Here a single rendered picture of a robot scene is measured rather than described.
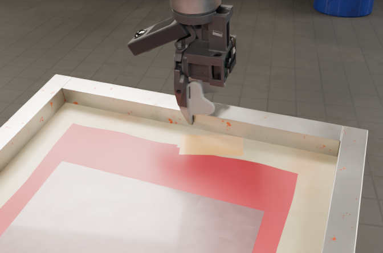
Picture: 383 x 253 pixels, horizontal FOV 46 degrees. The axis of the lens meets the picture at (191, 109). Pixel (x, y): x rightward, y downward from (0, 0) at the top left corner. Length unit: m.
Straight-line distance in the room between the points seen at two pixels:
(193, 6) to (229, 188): 0.27
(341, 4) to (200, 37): 4.61
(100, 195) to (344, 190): 0.35
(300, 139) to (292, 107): 2.50
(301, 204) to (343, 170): 0.08
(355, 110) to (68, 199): 2.80
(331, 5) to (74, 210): 4.77
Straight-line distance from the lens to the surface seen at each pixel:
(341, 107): 3.34
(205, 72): 0.70
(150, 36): 0.71
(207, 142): 0.76
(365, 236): 2.33
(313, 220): 0.66
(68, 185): 0.74
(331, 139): 0.73
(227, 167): 0.72
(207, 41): 0.68
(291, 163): 0.73
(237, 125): 0.75
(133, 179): 0.72
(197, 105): 0.73
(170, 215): 0.66
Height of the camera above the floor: 1.55
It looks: 29 degrees down
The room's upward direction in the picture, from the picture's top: straight up
